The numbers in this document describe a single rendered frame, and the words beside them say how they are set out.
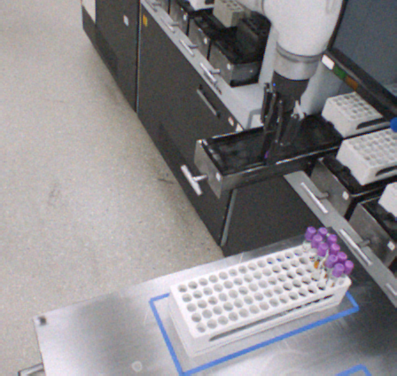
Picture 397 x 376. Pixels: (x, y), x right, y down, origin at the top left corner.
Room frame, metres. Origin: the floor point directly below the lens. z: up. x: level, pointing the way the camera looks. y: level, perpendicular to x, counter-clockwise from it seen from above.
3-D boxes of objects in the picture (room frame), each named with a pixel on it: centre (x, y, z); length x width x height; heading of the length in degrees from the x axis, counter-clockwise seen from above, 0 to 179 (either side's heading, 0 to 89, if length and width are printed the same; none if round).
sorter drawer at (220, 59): (1.51, -0.29, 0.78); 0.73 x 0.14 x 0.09; 122
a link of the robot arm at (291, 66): (0.90, -0.16, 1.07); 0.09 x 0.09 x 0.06
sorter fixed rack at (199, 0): (1.70, -0.01, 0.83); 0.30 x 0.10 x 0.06; 122
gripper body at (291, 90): (0.90, -0.16, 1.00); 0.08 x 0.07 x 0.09; 32
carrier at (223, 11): (1.52, -0.01, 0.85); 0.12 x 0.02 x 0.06; 33
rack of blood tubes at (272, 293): (0.49, -0.14, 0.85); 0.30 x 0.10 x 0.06; 120
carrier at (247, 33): (1.39, -0.09, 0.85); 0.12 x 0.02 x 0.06; 32
